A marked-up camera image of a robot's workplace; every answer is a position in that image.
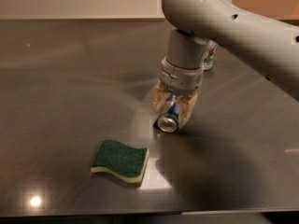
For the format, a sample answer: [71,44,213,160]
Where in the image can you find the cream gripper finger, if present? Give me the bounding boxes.
[178,91,198,128]
[152,81,171,113]

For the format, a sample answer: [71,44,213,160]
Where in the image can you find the green yellow sponge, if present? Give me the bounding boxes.
[91,140,150,184]

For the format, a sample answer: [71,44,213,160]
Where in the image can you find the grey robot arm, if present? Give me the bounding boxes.
[152,0,299,133]

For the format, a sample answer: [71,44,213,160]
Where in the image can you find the silver green soda can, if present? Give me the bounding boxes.
[203,41,216,71]

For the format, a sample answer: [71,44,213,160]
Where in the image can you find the Red Bull can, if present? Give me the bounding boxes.
[156,93,178,133]

